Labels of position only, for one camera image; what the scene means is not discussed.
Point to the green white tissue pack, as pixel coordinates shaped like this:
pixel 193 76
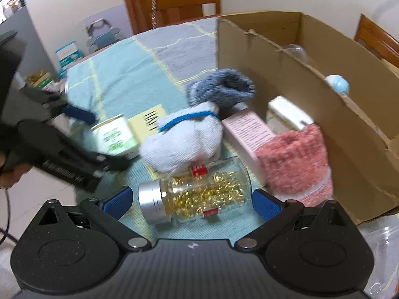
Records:
pixel 113 134

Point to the pink carton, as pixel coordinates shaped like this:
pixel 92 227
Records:
pixel 246 130

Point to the green and yellow box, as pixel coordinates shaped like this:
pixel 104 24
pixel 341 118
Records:
pixel 40 80

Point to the small clear jar grey lid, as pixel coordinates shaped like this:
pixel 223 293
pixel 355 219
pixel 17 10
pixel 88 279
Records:
pixel 296 52

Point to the yellow printed card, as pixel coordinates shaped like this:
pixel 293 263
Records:
pixel 140 124

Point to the white sock with blue band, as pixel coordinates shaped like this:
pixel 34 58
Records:
pixel 184 140

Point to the blue-grey knitted sock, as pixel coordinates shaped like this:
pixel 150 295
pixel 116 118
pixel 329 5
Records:
pixel 218 90

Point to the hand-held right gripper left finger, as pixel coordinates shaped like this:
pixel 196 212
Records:
pixel 120 201

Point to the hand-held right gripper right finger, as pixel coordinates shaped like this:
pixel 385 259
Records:
pixel 265 204

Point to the clear jar of gold capsules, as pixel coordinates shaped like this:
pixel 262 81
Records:
pixel 199 193

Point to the blue and white box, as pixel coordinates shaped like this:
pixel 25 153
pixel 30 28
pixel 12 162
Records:
pixel 68 54

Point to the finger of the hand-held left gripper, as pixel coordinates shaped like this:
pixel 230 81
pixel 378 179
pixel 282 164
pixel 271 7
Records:
pixel 78 113
pixel 113 163

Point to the wooden door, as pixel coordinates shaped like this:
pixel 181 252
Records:
pixel 127 3

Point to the blue checked blanket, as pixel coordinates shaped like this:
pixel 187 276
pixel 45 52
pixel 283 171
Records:
pixel 131 68

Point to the small white carton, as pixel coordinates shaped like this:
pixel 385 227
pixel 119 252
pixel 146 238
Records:
pixel 286 110

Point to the person's left hand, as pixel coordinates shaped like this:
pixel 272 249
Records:
pixel 14 176

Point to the brown cardboard box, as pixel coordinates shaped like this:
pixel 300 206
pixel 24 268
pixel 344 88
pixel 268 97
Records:
pixel 343 124

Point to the light blue white toy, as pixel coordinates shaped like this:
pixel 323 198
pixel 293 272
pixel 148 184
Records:
pixel 338 84

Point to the red knitted sock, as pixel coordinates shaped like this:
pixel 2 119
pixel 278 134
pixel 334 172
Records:
pixel 293 162

